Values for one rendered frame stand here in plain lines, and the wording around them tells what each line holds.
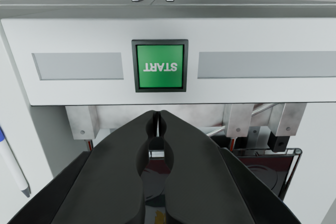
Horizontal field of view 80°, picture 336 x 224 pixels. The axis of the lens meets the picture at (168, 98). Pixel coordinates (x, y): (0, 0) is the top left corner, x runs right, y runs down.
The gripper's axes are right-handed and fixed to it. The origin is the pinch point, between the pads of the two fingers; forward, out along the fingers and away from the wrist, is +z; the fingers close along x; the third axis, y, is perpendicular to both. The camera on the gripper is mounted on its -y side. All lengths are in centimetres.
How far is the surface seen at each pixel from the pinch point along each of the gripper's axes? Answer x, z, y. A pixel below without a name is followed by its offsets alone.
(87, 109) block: -10.8, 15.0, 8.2
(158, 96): -0.2, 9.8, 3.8
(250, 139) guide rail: 17.4, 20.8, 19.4
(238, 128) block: 11.9, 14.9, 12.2
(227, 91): 7.7, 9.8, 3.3
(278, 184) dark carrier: 22.2, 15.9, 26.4
